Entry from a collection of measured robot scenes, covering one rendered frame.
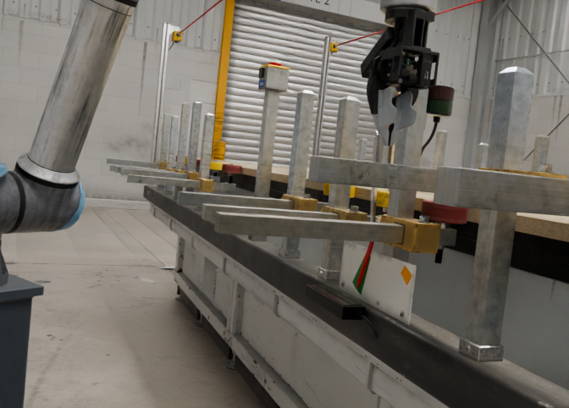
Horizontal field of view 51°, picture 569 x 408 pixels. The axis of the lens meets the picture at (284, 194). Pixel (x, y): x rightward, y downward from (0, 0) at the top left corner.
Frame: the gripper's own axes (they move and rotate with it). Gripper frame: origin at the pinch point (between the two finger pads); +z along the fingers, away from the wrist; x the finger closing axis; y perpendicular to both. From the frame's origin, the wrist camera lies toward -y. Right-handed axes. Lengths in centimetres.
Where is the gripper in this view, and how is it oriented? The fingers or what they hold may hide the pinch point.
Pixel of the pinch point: (386, 138)
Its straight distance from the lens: 101.1
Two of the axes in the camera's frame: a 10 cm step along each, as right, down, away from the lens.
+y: 3.6, 0.9, -9.3
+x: 9.3, 0.8, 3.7
